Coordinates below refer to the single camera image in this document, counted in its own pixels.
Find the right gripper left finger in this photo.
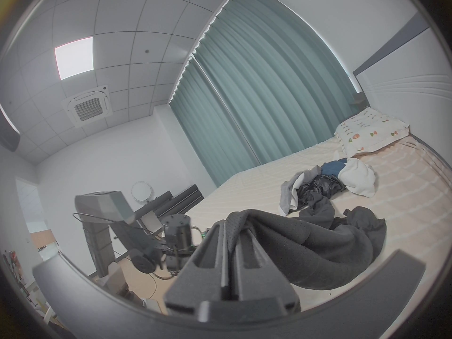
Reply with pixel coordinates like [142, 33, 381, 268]
[165, 220, 231, 314]

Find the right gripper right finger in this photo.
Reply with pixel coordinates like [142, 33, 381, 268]
[230, 228, 302, 316]

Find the black polo shirt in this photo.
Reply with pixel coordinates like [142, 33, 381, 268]
[225, 194, 387, 290]

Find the bed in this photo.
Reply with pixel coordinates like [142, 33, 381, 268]
[184, 11, 452, 313]

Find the black chest of drawers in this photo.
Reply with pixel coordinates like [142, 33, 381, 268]
[141, 185, 205, 225]

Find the grey and white garment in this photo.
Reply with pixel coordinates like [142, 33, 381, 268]
[280, 172, 308, 215]

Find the black shiny garment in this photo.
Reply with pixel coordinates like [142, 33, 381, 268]
[297, 173, 347, 207]

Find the dark blue garment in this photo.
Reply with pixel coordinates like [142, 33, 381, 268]
[321, 158, 348, 177]

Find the blue-green curtain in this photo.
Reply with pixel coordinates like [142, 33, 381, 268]
[170, 57, 262, 188]
[192, 0, 362, 167]

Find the white printed pillow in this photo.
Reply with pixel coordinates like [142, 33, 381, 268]
[334, 106, 410, 154]

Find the square air conditioner vent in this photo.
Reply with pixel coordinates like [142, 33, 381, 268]
[61, 84, 114, 129]

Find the square light panel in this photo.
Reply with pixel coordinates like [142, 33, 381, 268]
[55, 37, 94, 80]

